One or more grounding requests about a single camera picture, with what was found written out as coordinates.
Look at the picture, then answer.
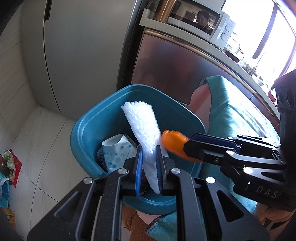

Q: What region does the person's right hand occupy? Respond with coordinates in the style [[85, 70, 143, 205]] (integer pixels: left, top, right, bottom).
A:
[[255, 204, 295, 225]]

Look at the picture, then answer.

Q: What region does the copper thermos flask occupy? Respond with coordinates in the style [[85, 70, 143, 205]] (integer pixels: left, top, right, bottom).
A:
[[154, 0, 176, 24]]

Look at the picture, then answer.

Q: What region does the teal plastic bin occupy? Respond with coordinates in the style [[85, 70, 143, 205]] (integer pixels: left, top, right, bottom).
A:
[[70, 84, 207, 215]]

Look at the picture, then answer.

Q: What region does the white fuzzy sock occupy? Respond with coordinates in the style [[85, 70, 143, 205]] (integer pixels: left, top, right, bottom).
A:
[[121, 101, 169, 194]]

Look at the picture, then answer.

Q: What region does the person's leg in brown pants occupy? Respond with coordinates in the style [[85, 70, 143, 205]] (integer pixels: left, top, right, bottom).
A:
[[121, 205, 162, 241]]

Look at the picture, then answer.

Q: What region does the white microwave oven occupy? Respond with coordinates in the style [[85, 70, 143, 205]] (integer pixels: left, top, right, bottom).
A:
[[166, 0, 237, 49]]

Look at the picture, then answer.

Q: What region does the teal patterned tablecloth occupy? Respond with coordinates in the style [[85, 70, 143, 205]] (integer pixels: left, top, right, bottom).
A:
[[144, 75, 281, 241]]

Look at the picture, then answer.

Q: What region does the orange sock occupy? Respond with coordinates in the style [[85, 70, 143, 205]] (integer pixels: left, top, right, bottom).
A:
[[161, 130, 201, 162]]

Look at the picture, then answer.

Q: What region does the green printed plastic bag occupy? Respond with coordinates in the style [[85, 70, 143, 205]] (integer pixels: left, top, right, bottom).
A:
[[1, 149, 16, 180]]

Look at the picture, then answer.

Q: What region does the white blue dotted sock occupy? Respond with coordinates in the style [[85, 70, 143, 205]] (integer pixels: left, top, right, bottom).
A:
[[102, 134, 138, 174]]

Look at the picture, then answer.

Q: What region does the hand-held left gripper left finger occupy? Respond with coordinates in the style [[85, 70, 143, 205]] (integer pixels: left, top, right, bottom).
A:
[[26, 145, 144, 241]]

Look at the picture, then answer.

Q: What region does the dark framed window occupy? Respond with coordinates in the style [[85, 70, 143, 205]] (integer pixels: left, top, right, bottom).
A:
[[221, 0, 296, 79]]

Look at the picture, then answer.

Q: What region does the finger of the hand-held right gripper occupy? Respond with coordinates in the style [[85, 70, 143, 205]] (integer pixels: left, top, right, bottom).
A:
[[190, 133, 281, 149], [183, 139, 288, 184]]

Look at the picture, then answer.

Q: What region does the kitchen counter with cabinets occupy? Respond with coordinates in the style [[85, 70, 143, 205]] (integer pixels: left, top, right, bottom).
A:
[[132, 8, 281, 130]]

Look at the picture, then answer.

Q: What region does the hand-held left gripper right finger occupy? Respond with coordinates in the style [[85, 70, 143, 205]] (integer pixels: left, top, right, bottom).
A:
[[155, 145, 271, 241]]

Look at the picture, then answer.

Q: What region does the grey refrigerator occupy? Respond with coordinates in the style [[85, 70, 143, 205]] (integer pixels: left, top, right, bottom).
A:
[[20, 0, 145, 121]]

